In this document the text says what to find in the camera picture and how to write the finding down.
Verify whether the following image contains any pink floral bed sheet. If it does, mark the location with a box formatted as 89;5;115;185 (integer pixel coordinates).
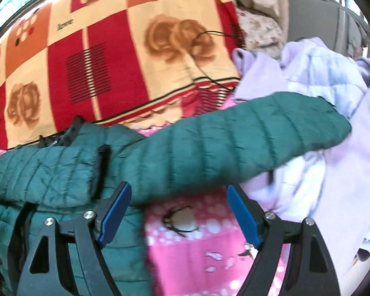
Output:
0;95;292;296

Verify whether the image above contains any thin black cable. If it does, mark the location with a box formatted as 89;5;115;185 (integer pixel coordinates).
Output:
189;29;245;93

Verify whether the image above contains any green quilted puffer jacket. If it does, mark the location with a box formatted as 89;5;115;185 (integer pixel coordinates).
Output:
0;92;351;295

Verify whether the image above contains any red orange patterned blanket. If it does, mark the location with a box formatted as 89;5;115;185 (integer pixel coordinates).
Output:
0;0;240;149

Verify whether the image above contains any lavender puffer jacket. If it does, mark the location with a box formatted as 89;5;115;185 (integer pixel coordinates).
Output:
233;37;370;278

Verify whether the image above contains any floral white pillow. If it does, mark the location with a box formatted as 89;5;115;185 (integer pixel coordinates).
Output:
236;6;287;59

